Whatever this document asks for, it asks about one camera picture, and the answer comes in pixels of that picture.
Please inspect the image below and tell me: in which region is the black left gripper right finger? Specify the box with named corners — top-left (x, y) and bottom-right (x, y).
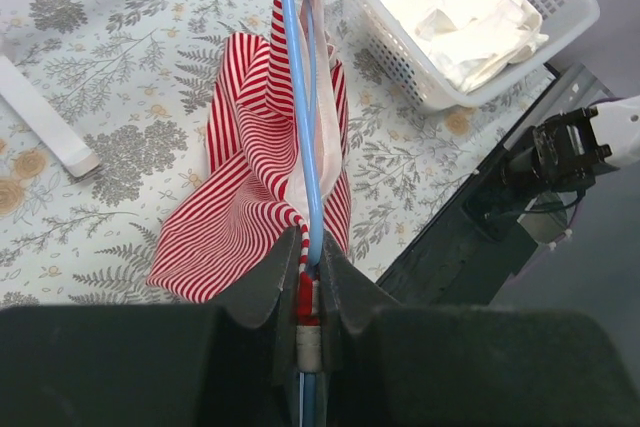
top-left (318, 234), bottom-right (639, 426)

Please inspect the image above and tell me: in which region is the floral tablecloth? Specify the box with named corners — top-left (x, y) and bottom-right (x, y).
top-left (1, 0), bottom-right (553, 306)

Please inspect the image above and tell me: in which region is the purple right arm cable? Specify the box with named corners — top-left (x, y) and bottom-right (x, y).
top-left (509, 96), bottom-right (621, 278)

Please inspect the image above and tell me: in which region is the white clothes rack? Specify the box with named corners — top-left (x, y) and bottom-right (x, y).
top-left (1, 37), bottom-right (100, 178)

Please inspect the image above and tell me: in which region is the blue wire hanger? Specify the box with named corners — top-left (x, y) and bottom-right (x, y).
top-left (281, 0), bottom-right (326, 426)

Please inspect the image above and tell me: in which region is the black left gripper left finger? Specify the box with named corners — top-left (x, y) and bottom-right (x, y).
top-left (1, 228), bottom-right (301, 426)

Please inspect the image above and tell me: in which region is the white folded cloth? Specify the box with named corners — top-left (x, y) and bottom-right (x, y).
top-left (381, 0), bottom-right (548, 94)

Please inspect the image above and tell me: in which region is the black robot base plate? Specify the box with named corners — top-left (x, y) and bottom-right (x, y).
top-left (377, 64), bottom-right (610, 305)

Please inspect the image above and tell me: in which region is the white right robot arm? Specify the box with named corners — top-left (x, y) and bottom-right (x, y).
top-left (502, 96), bottom-right (639, 198)

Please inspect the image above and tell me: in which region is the red white striped tank top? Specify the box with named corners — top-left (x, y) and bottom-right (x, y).
top-left (147, 0), bottom-right (351, 303)

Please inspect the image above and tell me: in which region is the white right laundry basket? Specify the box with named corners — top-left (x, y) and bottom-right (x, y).
top-left (344, 0), bottom-right (600, 111)

